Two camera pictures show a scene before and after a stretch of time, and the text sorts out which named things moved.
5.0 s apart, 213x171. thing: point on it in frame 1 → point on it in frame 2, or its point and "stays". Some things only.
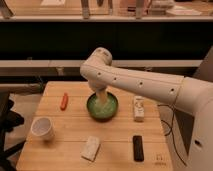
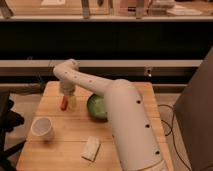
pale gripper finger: [100, 97] → [73, 102]
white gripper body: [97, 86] → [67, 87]
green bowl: [102, 112] stays
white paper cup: [43, 127] stays
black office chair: [8, 120] stays
